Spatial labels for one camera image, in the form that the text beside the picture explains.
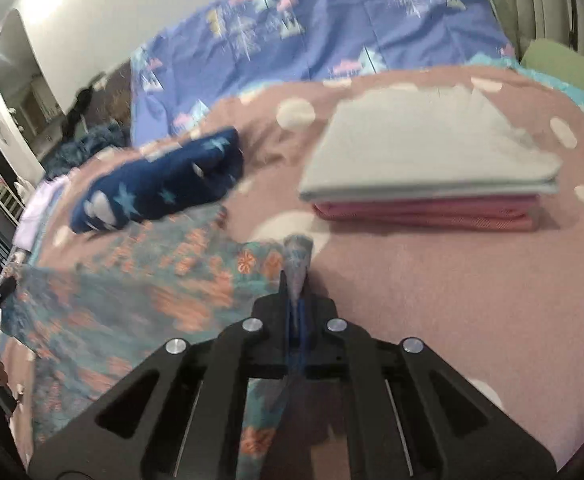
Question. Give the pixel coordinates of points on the beige curtain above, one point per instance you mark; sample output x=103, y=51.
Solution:
x=536, y=5

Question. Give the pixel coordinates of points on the pink polka dot bedspread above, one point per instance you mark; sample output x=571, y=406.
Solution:
x=421, y=285

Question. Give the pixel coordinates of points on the lavender cloth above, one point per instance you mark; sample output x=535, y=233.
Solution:
x=39, y=210

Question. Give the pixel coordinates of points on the blue tree print pillow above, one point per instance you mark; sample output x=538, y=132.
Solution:
x=322, y=35

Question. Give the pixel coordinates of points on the navy star print cloth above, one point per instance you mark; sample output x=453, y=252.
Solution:
x=172, y=180

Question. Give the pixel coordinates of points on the stack of folded pink-white clothes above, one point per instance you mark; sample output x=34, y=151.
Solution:
x=421, y=145

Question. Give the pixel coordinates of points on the folded pink cloth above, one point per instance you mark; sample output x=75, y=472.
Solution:
x=421, y=216

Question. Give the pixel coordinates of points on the teal floral pants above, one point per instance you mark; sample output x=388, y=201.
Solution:
x=122, y=310

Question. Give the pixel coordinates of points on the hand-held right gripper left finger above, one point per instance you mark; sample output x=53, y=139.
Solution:
x=272, y=340

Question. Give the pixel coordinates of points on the dark cloth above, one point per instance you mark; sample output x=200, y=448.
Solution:
x=79, y=105

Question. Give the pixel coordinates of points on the green pillow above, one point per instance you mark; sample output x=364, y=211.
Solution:
x=566, y=67

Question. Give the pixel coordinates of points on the dark blue clothes pile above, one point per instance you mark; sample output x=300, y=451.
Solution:
x=87, y=147

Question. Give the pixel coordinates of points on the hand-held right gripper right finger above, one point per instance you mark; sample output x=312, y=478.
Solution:
x=318, y=345

